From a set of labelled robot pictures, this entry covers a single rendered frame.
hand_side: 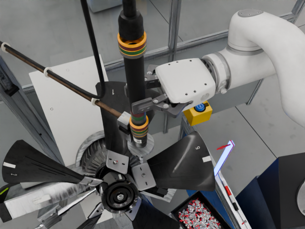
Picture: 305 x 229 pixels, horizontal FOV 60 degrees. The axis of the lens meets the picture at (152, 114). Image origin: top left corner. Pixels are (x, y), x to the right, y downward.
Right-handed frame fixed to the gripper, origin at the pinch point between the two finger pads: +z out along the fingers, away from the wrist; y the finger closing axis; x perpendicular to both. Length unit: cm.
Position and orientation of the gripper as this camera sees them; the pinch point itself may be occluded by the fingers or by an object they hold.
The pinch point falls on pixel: (138, 97)
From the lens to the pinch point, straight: 52.9
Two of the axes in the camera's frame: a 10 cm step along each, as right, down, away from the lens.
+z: -9.3, 3.1, -2.0
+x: 0.0, -5.4, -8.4
